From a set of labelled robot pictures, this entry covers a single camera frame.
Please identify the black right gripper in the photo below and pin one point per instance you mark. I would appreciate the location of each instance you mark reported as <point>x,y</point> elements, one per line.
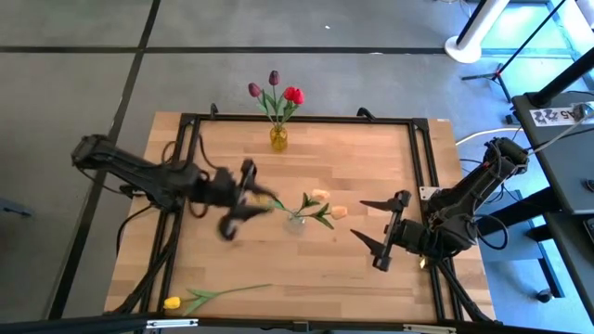
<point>404,236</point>

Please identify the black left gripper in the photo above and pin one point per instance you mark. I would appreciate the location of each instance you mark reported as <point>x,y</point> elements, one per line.
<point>223,192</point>

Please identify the cream artificial tulip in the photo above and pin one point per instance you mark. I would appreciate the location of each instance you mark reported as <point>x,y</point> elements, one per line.
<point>320,195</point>
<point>339,212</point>

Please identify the dark purple artificial tulip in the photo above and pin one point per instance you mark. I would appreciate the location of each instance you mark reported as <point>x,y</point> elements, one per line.
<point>254,89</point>
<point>274,77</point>

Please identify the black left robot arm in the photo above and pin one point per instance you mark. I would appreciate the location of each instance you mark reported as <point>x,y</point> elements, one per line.
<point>139,174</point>

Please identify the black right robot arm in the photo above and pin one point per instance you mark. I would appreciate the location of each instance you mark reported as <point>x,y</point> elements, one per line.
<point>464,199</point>

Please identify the clear cut-glass vase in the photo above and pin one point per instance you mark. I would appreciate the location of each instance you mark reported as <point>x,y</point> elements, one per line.
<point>294,226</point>

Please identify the yellow glass vase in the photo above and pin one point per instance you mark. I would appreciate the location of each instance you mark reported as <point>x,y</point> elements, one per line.
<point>278,141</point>

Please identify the white mounting plate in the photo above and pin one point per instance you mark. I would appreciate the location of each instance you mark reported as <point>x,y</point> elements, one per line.
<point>429,193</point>

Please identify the black clamp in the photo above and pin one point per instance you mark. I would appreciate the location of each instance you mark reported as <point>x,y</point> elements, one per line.
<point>366,113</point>
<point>214,111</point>

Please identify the black crossbar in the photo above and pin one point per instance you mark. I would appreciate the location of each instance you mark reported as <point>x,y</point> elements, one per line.
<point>278,327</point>

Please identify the black chair wheel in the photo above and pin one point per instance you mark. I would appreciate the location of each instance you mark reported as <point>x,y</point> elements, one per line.
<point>543,295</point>

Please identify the black desk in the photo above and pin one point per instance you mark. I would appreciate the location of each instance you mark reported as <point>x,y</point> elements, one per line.
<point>557,176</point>

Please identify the black tripod stand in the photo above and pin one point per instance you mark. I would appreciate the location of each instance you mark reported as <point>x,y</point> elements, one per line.
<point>499,72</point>

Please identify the white round pillar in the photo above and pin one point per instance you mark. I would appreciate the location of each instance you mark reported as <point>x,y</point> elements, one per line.
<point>468,44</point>

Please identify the white printed label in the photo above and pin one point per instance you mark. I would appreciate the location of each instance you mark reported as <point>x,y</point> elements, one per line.
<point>554,117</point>

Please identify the black slanted pole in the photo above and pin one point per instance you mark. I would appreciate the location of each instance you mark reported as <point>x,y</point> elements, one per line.
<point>561,82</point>

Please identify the grey floor object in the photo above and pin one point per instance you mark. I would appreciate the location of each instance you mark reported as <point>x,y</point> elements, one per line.
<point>16,209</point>

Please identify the black aluminium table frame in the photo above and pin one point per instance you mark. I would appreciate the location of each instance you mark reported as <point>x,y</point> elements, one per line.
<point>301,118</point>

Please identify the silver metal bracket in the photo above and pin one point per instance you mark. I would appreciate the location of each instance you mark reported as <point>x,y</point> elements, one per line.
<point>429,329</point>
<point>171,323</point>

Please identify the black desk leg frame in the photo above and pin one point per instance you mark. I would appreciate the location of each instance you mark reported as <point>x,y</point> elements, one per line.
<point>533,204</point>

